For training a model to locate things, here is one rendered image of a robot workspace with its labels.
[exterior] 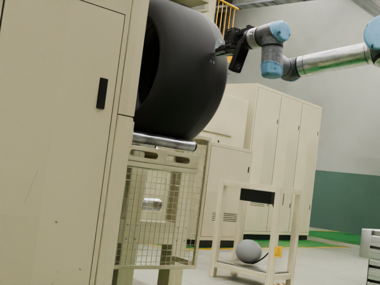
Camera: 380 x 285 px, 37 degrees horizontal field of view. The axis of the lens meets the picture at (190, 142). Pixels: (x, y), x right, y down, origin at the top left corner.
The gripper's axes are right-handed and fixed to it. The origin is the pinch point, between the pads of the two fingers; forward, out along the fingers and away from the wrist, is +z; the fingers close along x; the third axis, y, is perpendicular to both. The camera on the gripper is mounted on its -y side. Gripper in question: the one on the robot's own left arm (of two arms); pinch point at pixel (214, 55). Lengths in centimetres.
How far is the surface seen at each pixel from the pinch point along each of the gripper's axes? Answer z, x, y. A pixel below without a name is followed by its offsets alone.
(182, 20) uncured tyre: 5.2, 13.0, 11.4
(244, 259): 171, -197, -90
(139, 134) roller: 17.5, 20.0, -32.9
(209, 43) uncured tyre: 1.9, 1.4, 4.5
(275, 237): 135, -192, -71
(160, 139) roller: 17.3, 10.3, -33.7
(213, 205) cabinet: 346, -319, -40
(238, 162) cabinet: 348, -359, 16
